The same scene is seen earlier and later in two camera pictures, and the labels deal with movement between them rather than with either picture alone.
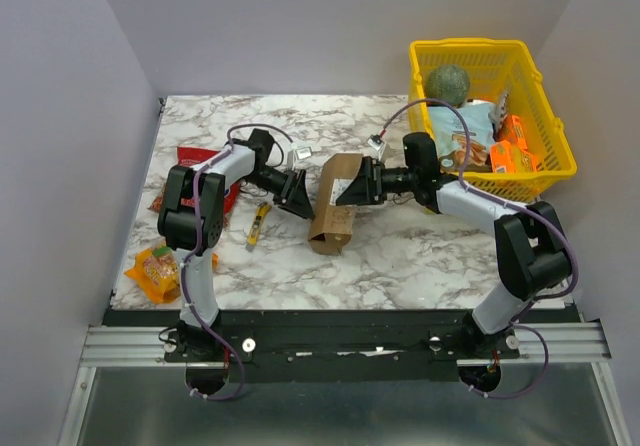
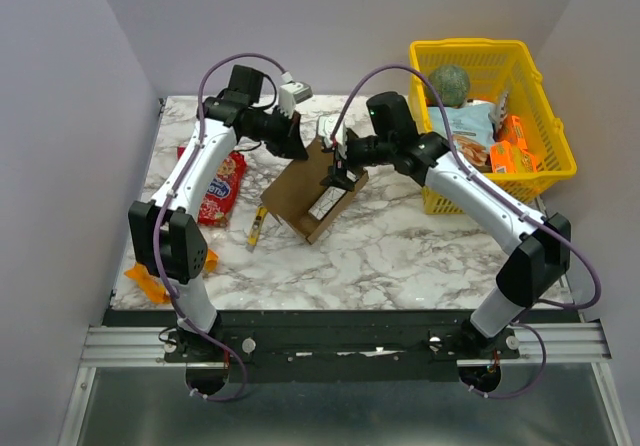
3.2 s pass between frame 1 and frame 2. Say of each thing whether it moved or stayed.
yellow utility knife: stayed
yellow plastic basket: stayed
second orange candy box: stayed
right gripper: moved
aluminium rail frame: stayed
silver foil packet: stayed
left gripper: moved
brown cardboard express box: moved
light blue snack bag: stayed
